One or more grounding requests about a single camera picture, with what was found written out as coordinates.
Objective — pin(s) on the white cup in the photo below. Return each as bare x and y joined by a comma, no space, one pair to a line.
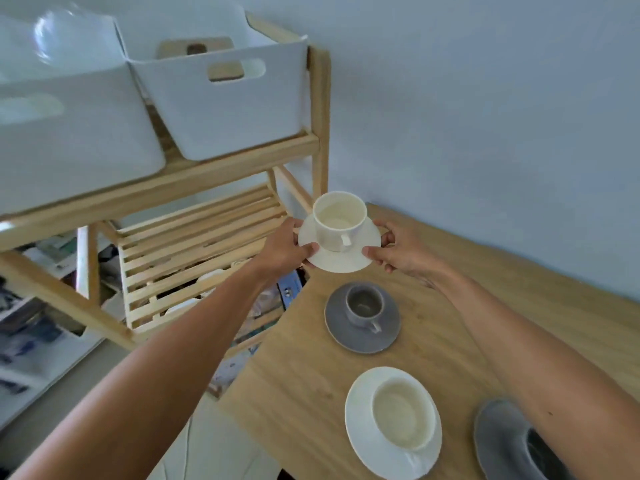
402,414
340,214

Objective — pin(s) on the person's left forearm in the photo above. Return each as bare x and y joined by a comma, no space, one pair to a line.
165,364

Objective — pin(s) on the white saucer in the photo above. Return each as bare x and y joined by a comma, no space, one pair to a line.
360,419
345,260

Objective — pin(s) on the black device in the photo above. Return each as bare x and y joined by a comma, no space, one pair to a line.
291,289

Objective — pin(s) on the clear plastic container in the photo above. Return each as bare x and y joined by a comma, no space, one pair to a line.
75,34

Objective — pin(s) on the person's right thumb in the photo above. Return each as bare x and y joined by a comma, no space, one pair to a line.
376,253

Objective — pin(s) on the white plastic storage bin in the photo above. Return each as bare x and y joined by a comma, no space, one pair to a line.
235,114
75,144

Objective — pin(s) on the person's left hand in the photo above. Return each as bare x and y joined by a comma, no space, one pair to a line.
280,252

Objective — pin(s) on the wooden slatted shelf rack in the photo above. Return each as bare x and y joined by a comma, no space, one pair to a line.
200,234

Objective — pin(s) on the person's right hand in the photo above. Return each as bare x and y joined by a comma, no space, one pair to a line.
407,257

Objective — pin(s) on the person's right forearm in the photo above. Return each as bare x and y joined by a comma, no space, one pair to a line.
525,364

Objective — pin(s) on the person's left thumb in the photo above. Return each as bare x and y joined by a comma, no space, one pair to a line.
307,249

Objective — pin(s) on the grey saucer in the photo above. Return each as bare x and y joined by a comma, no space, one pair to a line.
345,334
495,444

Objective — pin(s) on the grey cup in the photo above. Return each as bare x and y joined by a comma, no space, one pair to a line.
362,307
542,454

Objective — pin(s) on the pile of printed papers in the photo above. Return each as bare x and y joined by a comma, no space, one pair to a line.
35,339

